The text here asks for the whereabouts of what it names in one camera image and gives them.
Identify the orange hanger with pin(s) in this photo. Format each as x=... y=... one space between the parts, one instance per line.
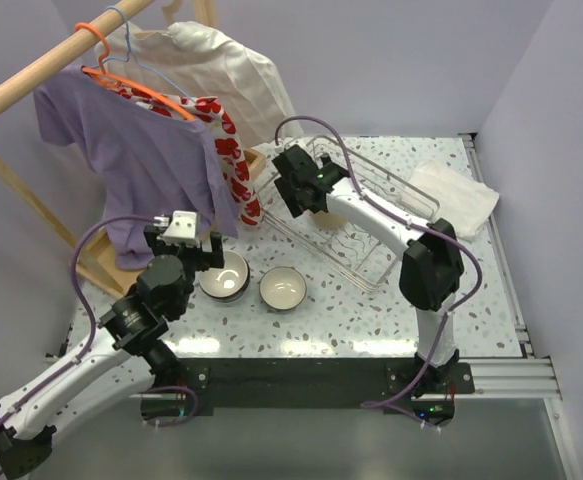
x=110 y=80

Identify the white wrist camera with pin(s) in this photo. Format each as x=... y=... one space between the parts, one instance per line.
x=283 y=146
x=183 y=226

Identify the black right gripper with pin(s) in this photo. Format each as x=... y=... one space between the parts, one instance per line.
x=287 y=193

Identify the teal white dotted bowl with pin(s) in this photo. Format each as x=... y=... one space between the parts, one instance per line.
x=282 y=289

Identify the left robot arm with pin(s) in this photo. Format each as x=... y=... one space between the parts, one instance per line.
x=132 y=327

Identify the blue wire hanger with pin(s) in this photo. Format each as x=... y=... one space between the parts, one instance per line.
x=132 y=56

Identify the blue floral bowl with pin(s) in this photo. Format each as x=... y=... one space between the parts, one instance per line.
x=226 y=296

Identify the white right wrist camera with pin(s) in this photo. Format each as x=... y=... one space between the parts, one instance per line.
x=283 y=146

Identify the wire dish rack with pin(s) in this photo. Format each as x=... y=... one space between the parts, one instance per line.
x=349 y=250

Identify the red bowl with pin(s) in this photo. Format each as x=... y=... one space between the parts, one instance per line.
x=234 y=274

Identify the cream floral bowl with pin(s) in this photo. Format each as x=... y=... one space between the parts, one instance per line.
x=328 y=221

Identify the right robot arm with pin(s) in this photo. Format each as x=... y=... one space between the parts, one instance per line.
x=430 y=259

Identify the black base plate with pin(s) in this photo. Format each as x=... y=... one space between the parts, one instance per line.
x=292 y=383

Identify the red floral cloth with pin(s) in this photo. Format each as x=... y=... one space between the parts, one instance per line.
x=232 y=154

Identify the purple t-shirt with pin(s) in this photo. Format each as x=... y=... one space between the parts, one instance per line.
x=151 y=164

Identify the white shirt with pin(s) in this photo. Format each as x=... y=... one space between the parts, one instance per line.
x=206 y=62

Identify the wooden clothes rack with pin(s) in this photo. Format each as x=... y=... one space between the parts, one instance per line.
x=96 y=263

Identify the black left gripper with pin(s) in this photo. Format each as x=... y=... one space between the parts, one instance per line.
x=191 y=248

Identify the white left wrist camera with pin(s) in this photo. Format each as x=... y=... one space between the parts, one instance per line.
x=183 y=226

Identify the white folded cloth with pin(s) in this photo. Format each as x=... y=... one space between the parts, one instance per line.
x=466 y=203

